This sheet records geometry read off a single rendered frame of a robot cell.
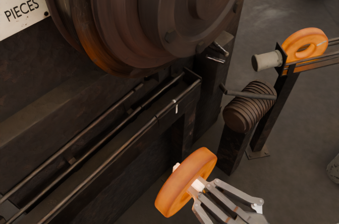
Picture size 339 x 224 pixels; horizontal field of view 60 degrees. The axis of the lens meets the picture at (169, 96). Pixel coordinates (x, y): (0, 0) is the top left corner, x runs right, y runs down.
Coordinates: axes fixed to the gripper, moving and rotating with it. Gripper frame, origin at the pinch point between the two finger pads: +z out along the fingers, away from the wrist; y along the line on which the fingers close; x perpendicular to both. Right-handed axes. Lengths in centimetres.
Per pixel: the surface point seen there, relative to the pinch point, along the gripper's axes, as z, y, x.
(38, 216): 25.4, -25.7, -22.6
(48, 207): 25.3, -22.6, -22.3
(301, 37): 6, 65, -8
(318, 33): 2, 69, -7
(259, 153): -2, 66, -84
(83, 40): 22.8, -2.2, 23.1
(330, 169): -33, 79, -78
